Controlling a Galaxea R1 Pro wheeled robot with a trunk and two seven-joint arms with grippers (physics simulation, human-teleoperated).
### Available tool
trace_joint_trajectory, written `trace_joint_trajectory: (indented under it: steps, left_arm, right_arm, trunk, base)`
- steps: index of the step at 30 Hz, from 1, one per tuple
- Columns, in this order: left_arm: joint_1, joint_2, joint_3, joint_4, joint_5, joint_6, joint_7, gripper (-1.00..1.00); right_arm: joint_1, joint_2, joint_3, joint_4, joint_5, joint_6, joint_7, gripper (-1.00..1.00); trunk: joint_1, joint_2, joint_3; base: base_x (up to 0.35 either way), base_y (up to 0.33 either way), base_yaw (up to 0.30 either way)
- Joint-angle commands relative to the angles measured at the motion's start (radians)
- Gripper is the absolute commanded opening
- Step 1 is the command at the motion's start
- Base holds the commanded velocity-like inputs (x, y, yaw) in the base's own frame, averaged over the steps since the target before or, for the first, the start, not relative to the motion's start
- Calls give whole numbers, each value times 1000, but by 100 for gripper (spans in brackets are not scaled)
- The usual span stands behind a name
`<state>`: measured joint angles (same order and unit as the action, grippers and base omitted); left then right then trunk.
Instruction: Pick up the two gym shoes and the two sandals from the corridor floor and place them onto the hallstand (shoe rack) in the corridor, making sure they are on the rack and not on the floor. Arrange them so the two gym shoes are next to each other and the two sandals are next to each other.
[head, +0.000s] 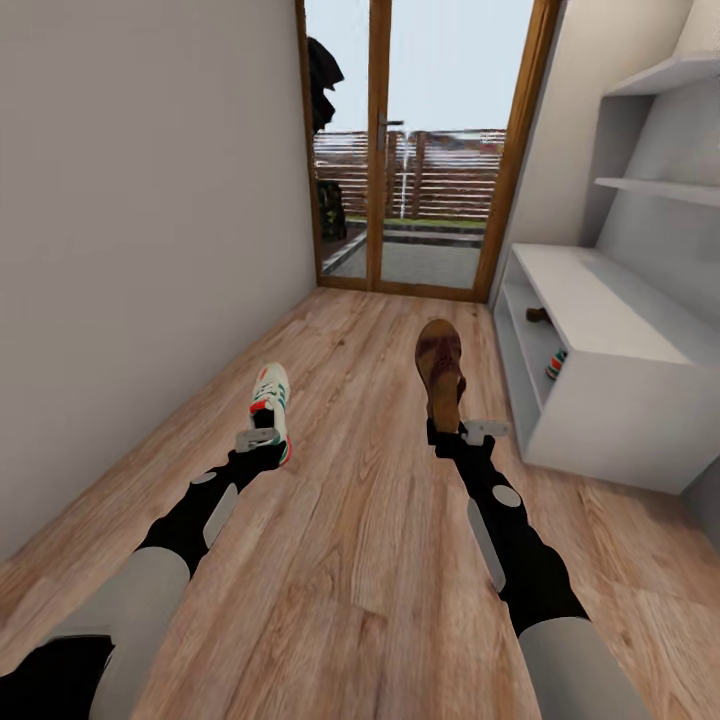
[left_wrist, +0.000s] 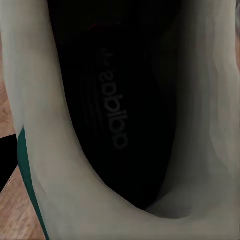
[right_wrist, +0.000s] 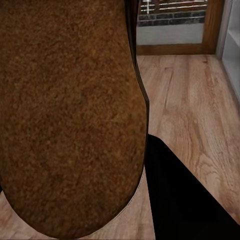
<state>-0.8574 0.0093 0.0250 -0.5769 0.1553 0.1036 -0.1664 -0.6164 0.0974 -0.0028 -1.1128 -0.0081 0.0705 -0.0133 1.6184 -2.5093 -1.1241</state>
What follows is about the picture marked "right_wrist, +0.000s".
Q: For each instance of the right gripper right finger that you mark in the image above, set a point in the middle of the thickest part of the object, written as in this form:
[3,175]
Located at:
[181,207]

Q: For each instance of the door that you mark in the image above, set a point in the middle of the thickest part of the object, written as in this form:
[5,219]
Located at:
[178,27]

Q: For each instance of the sandal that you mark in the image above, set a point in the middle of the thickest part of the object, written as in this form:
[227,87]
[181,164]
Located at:
[74,112]

